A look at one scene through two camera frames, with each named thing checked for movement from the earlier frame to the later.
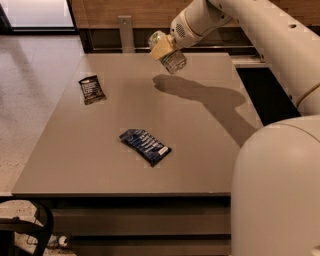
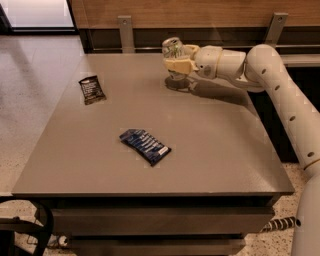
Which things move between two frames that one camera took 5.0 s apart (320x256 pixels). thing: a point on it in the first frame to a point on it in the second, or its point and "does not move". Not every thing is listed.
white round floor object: [61, 240] does not move
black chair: [9, 226] does not move
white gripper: [183, 28] to [207, 60]
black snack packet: [91, 90] does not move
